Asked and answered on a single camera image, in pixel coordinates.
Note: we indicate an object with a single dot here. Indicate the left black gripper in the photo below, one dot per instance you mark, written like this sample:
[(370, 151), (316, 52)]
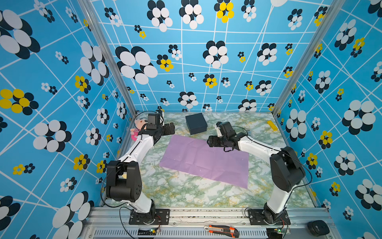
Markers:
[(167, 130)]

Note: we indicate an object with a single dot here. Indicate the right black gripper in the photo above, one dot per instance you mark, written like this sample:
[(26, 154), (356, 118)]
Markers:
[(212, 139)]

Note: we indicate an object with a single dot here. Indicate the dark blue gift box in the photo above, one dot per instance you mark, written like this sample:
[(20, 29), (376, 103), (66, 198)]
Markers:
[(196, 123)]

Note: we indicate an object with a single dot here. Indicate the purple wrapping paper sheet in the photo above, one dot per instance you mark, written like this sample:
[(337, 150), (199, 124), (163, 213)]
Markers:
[(194, 156)]

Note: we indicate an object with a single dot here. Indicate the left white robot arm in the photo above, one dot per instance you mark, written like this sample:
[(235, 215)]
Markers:
[(123, 176)]

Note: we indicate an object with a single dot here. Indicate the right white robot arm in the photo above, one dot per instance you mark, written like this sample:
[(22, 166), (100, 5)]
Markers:
[(286, 170)]

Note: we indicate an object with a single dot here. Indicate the pink plush doll toy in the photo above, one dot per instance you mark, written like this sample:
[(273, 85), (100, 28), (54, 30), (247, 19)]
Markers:
[(138, 125)]

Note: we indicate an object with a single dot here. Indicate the yellow tape piece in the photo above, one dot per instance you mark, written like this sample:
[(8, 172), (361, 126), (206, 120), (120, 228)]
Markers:
[(272, 125)]

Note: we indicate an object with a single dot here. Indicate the red black utility knife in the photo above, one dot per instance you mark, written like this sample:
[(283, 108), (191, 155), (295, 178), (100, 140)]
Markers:
[(223, 230)]

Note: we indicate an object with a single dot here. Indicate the black computer mouse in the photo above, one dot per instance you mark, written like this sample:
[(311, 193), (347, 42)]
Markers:
[(318, 228)]

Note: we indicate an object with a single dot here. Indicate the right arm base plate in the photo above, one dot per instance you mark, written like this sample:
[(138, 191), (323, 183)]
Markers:
[(265, 217)]

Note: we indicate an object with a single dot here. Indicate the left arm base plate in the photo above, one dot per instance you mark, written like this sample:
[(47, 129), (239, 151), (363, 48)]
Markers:
[(153, 217)]

